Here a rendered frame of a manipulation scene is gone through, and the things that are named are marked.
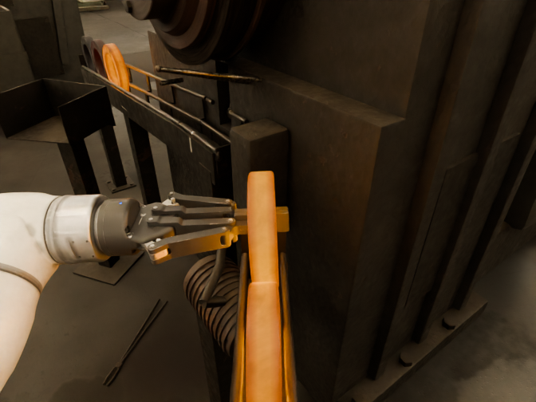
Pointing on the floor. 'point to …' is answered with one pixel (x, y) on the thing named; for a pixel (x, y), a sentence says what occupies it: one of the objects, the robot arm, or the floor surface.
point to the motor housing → (215, 323)
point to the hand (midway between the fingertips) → (262, 219)
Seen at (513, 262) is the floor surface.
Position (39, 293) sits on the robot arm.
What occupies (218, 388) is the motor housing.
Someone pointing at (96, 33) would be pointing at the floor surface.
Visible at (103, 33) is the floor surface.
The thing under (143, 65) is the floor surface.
